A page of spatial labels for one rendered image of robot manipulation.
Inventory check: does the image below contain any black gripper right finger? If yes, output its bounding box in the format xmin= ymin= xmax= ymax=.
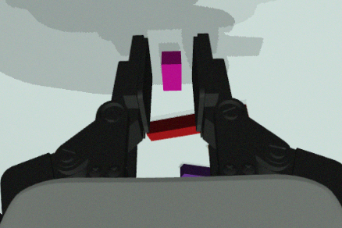
xmin=192 ymin=34 xmax=342 ymax=206

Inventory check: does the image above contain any red rod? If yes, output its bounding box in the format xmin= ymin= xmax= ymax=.
xmin=146 ymin=114 xmax=200 ymax=141

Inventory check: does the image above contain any purple rod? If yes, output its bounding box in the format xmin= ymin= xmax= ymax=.
xmin=180 ymin=164 xmax=210 ymax=177

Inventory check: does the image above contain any magenta block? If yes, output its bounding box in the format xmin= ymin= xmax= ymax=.
xmin=162 ymin=51 xmax=181 ymax=91

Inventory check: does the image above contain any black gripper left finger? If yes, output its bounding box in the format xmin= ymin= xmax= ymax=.
xmin=0 ymin=35 xmax=152 ymax=218

